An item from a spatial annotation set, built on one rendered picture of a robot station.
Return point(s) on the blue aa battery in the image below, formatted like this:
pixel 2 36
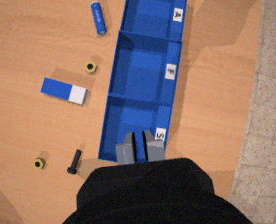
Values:
pixel 98 17

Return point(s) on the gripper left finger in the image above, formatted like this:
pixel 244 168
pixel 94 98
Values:
pixel 126 152

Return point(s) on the brass hex nut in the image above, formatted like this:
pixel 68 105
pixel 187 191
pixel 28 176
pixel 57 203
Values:
pixel 90 67
pixel 39 163

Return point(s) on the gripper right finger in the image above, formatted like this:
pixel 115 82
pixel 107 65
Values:
pixel 154 147

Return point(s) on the blue and white eraser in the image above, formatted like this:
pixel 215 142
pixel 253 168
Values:
pixel 64 90

